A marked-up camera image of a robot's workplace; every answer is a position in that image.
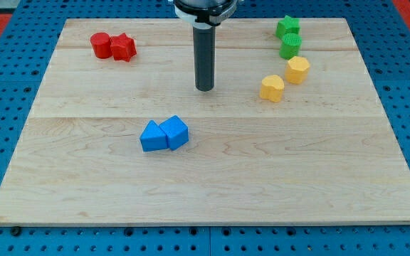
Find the blue cube block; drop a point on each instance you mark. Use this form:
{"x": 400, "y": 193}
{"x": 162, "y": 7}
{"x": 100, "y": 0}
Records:
{"x": 176, "y": 130}

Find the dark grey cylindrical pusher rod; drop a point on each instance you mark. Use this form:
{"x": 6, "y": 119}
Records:
{"x": 204, "y": 58}

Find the yellow heart block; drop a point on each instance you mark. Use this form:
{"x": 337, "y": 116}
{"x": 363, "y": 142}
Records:
{"x": 272, "y": 88}

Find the green star block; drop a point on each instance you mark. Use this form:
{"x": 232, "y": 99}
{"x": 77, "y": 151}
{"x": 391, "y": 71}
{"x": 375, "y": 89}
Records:
{"x": 287, "y": 25}

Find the red star block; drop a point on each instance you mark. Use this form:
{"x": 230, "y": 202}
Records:
{"x": 122, "y": 47}

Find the black white robot end effector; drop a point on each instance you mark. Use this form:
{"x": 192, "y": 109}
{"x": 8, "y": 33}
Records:
{"x": 204, "y": 14}

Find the blue triangle block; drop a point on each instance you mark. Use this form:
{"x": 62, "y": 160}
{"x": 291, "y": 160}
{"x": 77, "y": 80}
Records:
{"x": 153, "y": 138}

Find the light wooden board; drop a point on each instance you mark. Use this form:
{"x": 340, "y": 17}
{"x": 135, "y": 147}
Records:
{"x": 324, "y": 155}

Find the green cylinder block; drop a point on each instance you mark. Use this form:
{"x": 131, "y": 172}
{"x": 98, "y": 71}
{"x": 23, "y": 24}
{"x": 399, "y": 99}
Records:
{"x": 290, "y": 46}

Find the yellow hexagon block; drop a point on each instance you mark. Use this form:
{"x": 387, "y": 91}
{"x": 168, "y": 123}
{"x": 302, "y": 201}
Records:
{"x": 297, "y": 69}

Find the red cylinder block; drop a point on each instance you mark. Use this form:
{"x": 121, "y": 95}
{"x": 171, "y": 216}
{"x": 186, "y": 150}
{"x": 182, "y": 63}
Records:
{"x": 101, "y": 45}

